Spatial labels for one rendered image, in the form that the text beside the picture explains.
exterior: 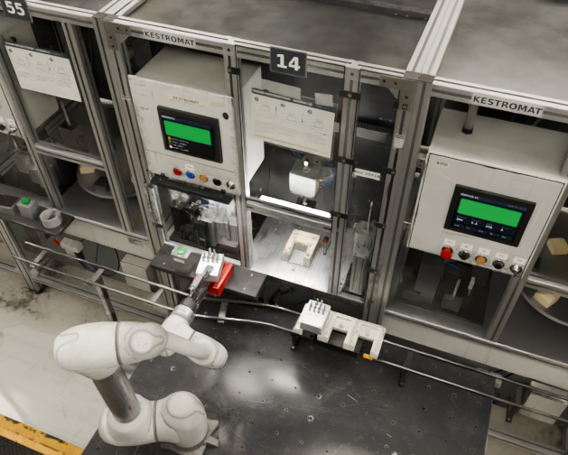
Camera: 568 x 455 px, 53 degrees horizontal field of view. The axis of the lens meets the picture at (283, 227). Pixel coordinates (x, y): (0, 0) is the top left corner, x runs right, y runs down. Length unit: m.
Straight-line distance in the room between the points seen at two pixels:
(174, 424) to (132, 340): 0.61
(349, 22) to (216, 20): 0.46
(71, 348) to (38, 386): 1.83
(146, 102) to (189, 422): 1.20
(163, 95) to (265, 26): 0.44
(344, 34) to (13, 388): 2.66
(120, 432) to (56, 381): 1.37
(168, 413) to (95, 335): 0.59
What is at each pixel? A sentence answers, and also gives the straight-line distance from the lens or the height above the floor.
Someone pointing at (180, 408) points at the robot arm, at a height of 0.95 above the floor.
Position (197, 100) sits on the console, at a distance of 2.10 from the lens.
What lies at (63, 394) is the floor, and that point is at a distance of 3.54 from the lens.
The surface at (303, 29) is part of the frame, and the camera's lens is 2.05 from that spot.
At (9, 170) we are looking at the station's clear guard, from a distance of 3.17.
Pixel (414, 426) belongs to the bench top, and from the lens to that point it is 2.53.
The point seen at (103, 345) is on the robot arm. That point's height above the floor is 1.51.
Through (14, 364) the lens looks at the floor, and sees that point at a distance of 3.75.
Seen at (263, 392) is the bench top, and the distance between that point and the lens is 2.55.
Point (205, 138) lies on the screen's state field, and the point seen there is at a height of 1.65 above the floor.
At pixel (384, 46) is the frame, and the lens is 1.97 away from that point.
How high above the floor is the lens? 2.93
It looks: 46 degrees down
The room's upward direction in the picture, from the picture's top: straight up
